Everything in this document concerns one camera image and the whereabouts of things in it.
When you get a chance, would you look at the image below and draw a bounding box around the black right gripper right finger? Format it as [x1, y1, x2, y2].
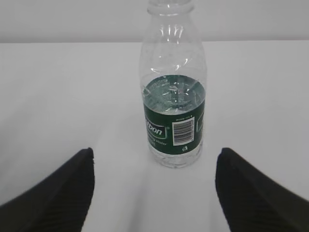
[215, 148, 309, 232]

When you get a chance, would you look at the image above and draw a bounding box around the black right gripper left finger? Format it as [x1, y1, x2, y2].
[0, 148, 95, 232]

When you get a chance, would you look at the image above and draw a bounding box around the clear green-label water bottle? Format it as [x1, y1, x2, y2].
[139, 0, 207, 168]

